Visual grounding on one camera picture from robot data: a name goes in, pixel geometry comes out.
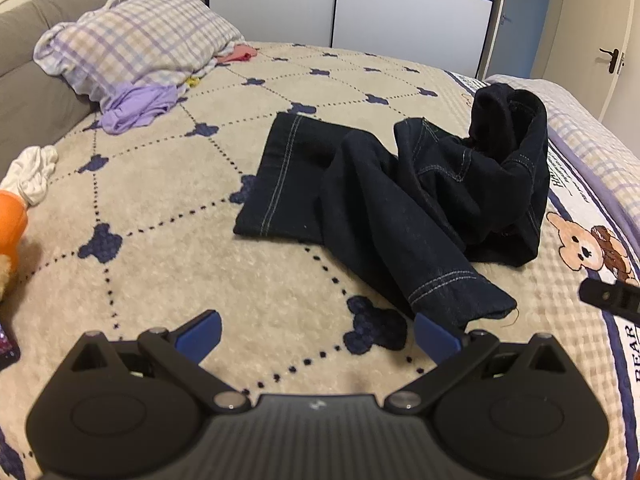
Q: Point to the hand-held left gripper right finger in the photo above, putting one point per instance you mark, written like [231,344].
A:
[434,340]

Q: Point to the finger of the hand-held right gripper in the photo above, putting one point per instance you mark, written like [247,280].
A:
[615,299]

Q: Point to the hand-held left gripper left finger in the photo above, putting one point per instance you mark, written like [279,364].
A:
[201,334]

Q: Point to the dark denim jeans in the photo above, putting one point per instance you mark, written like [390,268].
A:
[375,200]

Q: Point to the beige bear-print blanket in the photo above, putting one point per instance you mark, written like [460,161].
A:
[175,240]

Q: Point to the purple plaid quilt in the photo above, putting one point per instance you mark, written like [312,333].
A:
[595,135]

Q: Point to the dark smartphone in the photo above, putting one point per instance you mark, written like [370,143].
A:
[7,350]

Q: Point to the orange plush toy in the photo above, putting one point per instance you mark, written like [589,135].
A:
[10,230]

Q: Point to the white crumpled cloth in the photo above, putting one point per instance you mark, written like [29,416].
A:
[30,172]

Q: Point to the purple garment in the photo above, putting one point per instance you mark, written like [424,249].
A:
[135,107]

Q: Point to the small yellow item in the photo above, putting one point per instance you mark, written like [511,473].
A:
[193,81]

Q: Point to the cream door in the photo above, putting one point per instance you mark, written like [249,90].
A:
[585,20]

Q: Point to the pink cloth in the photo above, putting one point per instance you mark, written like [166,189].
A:
[240,53]

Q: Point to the blue door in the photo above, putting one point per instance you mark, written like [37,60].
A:
[525,20]

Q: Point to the grey upholstered headboard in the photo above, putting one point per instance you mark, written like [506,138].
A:
[30,85]

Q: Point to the purple plaid pillow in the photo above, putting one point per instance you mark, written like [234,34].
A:
[140,35]

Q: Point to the white and teal wardrobe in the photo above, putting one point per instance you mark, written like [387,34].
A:
[375,5]

